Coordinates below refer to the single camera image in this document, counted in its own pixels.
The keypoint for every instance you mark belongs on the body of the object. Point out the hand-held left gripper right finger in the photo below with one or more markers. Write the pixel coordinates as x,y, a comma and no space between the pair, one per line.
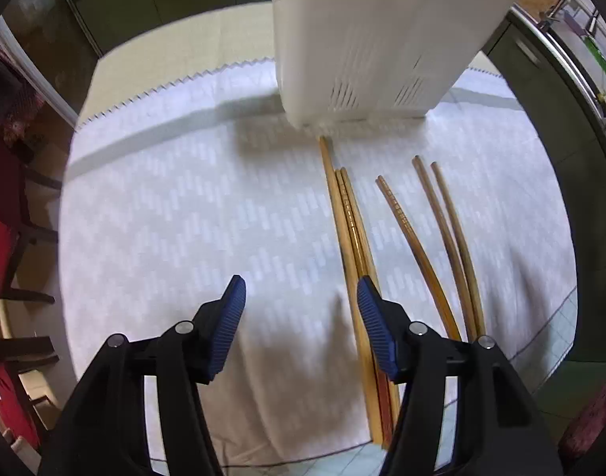
375,325

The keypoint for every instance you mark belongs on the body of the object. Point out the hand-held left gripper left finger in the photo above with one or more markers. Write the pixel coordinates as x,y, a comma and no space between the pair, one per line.
229,318

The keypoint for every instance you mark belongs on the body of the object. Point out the long wooden chopstick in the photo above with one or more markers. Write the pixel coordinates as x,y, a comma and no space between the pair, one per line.
335,218

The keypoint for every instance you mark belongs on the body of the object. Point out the white slotted utensil holder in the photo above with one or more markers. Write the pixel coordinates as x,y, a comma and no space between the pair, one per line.
372,29

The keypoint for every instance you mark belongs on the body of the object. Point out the white patterned tablecloth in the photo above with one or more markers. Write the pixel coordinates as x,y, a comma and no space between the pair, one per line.
193,208

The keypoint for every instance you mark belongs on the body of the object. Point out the dark wooden chair red cushion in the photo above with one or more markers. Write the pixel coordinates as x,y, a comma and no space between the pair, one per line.
5,198
15,386

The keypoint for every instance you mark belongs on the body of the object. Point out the red patterned seat cushion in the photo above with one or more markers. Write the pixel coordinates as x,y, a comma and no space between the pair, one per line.
593,421

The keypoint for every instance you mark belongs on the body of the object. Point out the green base cabinet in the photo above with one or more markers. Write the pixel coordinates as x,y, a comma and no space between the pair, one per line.
556,109

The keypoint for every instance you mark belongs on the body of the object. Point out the pale checked table cover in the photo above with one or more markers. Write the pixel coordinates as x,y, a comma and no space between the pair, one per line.
183,34

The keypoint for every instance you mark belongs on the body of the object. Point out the red patterned cloth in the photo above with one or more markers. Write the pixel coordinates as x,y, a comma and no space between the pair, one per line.
7,94

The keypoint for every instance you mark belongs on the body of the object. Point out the green kitchen cabinet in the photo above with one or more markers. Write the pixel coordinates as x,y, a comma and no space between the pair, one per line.
149,5

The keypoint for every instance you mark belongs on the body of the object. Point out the steel kitchen counter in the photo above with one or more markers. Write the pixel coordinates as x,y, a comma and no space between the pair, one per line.
575,64

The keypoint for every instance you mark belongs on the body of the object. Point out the glass sliding door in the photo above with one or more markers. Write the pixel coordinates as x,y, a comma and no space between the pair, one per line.
45,44

